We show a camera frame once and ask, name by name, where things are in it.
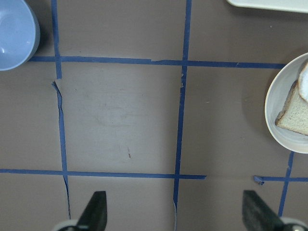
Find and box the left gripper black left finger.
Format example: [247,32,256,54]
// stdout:
[76,191,107,231]

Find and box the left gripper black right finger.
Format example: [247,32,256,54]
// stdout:
[242,190,284,231]

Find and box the bottom bread slice on plate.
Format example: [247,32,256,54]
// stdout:
[275,80,308,136]

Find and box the cream round plate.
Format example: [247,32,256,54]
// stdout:
[264,53,308,154]

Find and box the fried egg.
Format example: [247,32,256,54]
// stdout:
[298,63,308,102]

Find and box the blue bowl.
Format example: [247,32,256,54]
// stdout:
[0,0,40,71]

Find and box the cream bear tray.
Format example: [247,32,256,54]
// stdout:
[227,0,308,13]

